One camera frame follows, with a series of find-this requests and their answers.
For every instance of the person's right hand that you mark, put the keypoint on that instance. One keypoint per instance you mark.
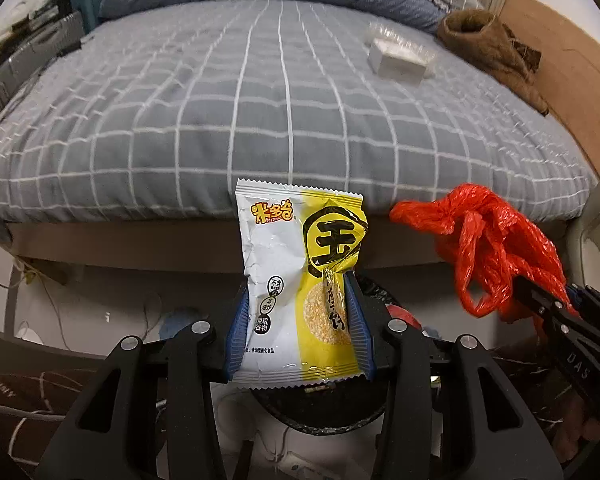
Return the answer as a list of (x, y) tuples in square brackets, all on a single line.
[(592, 440)]

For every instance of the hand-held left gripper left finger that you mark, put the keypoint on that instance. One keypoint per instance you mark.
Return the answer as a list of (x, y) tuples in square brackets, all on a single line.
[(235, 340)]

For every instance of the grey suitcase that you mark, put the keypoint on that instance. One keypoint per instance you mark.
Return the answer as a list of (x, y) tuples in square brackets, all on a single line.
[(30, 55)]

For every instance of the wooden headboard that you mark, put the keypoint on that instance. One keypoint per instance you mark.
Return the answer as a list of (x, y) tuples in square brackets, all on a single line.
[(570, 85)]

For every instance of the white power strip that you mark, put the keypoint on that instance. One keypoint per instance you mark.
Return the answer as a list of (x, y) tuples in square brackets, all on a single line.
[(300, 467)]

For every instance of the brown fleece garment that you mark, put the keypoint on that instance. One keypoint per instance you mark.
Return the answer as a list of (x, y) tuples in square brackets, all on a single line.
[(480, 40)]

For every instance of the yellow white snack packet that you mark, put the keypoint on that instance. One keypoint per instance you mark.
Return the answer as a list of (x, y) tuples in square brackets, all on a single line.
[(280, 285)]

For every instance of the dark patterned cloth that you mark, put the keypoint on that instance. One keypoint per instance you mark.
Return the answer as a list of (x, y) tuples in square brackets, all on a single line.
[(527, 57)]

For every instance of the clear plastic wrapper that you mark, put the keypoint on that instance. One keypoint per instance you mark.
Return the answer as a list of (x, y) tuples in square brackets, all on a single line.
[(385, 34)]

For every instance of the white furniture frame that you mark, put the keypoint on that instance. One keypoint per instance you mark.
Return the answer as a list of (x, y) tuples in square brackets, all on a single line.
[(595, 240)]

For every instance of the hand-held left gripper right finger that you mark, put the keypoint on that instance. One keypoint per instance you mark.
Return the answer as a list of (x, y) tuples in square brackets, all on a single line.
[(362, 340)]

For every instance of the white cardboard box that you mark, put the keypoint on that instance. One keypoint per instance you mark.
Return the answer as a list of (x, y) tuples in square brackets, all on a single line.
[(395, 62)]

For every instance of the red plastic bag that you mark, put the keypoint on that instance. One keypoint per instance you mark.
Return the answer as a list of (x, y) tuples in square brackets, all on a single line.
[(490, 240)]

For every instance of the black trash bag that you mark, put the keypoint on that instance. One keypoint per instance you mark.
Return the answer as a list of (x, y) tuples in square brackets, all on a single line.
[(320, 412)]

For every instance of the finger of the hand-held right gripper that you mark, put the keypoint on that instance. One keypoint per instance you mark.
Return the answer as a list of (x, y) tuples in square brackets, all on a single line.
[(577, 296), (545, 302)]

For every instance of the grey checked bed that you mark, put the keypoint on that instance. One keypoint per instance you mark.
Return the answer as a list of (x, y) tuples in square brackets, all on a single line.
[(180, 135)]

